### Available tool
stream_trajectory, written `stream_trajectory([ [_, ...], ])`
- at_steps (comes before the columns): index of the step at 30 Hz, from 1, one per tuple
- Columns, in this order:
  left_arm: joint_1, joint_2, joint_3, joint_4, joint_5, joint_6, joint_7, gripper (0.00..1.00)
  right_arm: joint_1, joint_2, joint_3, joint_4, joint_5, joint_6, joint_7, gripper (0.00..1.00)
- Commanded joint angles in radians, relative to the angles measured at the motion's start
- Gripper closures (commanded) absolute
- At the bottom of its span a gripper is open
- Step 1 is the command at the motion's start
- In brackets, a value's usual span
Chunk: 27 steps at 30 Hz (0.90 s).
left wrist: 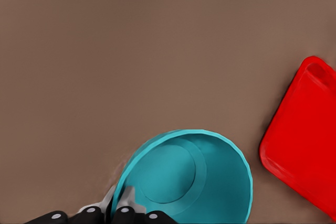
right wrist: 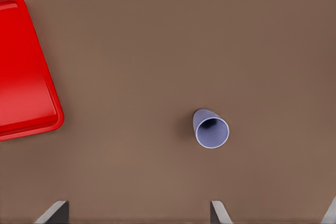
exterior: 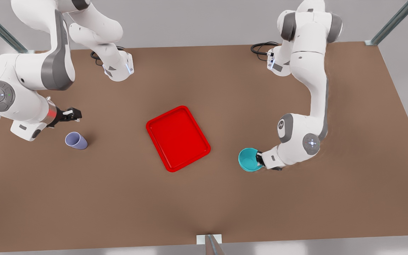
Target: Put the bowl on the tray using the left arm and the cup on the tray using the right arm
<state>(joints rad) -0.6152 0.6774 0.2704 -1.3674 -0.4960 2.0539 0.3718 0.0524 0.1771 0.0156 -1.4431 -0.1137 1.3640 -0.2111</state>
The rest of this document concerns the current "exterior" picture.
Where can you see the teal bowl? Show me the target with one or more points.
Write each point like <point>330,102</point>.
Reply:
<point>248,160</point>

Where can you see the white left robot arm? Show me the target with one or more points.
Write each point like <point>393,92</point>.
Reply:
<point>308,53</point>

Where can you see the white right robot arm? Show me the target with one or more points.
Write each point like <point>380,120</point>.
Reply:
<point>30,71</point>

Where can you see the lavender cup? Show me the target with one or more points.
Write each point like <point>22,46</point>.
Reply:
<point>76,140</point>

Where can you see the red tray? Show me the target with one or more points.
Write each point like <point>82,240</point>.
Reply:
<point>177,138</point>

